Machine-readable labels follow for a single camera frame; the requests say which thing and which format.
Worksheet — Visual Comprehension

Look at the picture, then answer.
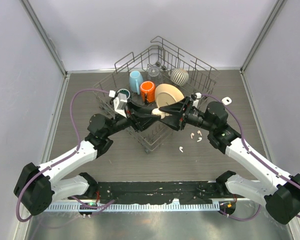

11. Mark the white earbud charging case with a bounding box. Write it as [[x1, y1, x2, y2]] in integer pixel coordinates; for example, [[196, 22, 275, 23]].
[[221, 96, 232, 106]]

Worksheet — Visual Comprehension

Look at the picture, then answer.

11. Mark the aluminium frame post left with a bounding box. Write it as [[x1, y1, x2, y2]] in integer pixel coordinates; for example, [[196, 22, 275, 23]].
[[20, 0, 68, 76]]

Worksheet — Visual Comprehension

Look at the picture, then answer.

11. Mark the clear glass cup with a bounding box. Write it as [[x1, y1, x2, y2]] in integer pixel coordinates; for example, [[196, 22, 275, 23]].
[[147, 65, 163, 86]]

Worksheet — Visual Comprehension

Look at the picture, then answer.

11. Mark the aluminium frame post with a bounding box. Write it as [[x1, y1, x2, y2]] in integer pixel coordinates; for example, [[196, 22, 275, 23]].
[[240, 0, 287, 73], [20, 0, 68, 76]]

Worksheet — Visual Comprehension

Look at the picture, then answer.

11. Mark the striped ceramic mug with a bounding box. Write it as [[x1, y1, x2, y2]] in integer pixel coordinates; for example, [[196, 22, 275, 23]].
[[168, 68, 190, 87]]

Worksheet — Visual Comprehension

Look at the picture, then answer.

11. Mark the purple cable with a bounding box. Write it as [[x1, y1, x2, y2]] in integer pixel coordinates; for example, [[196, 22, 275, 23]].
[[201, 93, 300, 221], [16, 88, 111, 223]]

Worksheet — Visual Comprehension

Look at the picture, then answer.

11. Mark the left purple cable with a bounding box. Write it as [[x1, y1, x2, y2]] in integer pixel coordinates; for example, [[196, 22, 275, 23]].
[[16, 88, 111, 223]]

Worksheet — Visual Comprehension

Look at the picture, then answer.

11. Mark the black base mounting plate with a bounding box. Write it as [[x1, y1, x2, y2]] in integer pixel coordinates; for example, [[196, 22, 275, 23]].
[[77, 181, 240, 205]]

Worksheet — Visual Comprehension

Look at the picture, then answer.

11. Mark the light blue mug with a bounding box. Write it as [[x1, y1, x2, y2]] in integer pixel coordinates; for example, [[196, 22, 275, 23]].
[[129, 70, 144, 95]]

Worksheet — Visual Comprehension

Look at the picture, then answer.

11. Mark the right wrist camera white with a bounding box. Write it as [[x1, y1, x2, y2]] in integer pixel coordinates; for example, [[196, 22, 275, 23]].
[[191, 92, 202, 108]]

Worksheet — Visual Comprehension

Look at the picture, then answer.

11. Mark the white slotted cable duct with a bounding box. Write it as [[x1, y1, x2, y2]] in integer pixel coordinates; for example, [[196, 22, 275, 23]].
[[45, 201, 220, 213]]

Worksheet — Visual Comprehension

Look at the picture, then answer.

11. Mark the grey wire dish rack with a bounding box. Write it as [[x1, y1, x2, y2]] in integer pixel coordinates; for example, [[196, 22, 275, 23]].
[[92, 35, 221, 154]]

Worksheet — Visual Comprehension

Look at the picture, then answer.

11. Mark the aluminium frame post right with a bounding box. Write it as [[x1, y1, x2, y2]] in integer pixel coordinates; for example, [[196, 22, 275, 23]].
[[240, 0, 287, 73]]

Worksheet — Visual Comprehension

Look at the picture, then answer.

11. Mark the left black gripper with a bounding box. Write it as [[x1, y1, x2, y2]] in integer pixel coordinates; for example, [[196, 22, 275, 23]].
[[104, 98, 161, 138]]

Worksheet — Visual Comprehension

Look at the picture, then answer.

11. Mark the orange mug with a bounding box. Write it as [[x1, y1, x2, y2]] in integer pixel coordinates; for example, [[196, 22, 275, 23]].
[[139, 81, 156, 104]]

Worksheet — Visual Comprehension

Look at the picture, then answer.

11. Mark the aluminium frame rail front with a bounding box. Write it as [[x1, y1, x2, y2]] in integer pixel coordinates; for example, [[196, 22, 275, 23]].
[[21, 179, 296, 203]]

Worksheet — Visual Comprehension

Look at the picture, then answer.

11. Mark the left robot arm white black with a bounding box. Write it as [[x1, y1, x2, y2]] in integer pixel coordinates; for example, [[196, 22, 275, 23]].
[[13, 101, 166, 216]]

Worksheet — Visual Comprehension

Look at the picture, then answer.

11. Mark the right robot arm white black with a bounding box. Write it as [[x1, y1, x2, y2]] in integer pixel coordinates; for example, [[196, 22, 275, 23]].
[[159, 97, 300, 225]]

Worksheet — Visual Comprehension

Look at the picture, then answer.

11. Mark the dark green mug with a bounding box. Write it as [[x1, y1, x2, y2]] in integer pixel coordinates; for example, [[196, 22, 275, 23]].
[[117, 88, 131, 100]]

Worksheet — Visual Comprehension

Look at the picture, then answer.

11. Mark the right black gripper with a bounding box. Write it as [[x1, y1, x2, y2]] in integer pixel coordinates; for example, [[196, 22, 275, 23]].
[[158, 96, 215, 132]]

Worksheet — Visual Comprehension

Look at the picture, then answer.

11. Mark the beige plate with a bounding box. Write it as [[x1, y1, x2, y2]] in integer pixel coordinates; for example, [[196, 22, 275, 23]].
[[155, 83, 185, 108]]

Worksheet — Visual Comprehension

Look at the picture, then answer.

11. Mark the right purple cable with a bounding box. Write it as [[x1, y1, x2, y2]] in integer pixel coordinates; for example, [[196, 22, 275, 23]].
[[201, 93, 300, 221]]

